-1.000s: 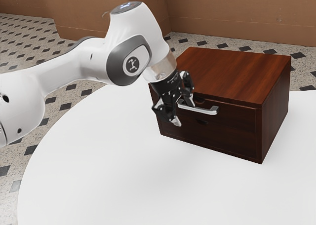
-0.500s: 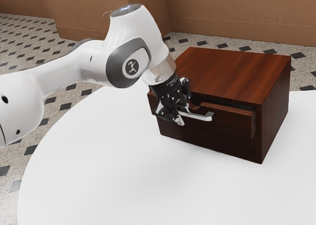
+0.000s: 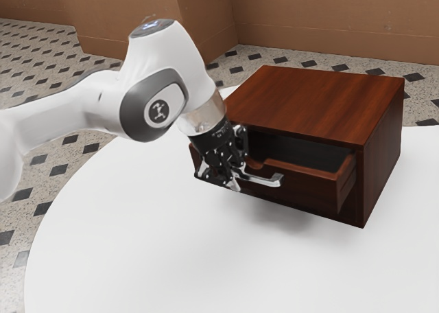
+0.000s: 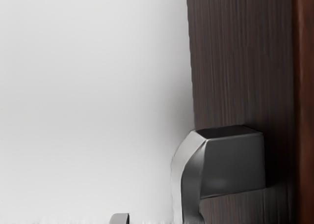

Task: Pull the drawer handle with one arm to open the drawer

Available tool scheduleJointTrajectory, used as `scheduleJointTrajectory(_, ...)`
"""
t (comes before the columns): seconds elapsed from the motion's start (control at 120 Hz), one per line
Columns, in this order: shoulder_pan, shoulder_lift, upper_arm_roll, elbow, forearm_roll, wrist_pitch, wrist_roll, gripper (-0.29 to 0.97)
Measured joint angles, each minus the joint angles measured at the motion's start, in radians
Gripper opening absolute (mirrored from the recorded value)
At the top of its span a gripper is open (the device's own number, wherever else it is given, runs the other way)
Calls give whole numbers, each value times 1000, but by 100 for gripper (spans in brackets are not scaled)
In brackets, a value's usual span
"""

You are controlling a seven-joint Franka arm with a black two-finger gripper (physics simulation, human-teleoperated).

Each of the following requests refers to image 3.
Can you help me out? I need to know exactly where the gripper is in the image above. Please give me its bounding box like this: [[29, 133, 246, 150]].
[[187, 118, 249, 193]]

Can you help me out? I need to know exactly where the brown wooden drawer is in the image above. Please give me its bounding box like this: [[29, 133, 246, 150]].
[[188, 143, 358, 215]]

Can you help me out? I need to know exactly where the brown wooden cabinet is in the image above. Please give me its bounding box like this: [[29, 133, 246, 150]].
[[188, 65, 407, 230]]

